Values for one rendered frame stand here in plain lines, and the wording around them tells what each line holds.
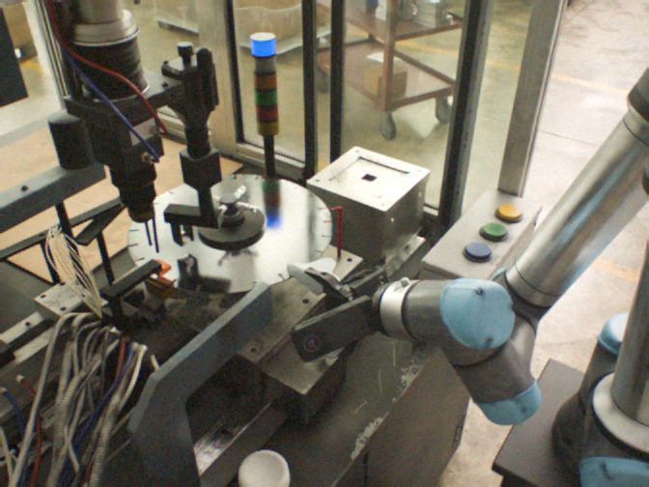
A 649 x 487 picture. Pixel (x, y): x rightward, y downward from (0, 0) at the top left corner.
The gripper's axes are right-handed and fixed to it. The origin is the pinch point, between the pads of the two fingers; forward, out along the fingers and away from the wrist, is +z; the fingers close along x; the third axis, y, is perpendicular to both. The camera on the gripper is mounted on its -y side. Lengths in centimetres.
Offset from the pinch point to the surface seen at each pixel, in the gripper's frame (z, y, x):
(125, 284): 6.0, -20.7, 14.4
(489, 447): 42, 65, -77
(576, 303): 54, 139, -68
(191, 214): 5.2, -8.0, 19.7
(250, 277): 1.2, -5.1, 8.1
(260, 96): 22.2, 21.6, 33.9
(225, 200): 8.8, -0.3, 19.3
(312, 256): -0.8, 4.9, 7.0
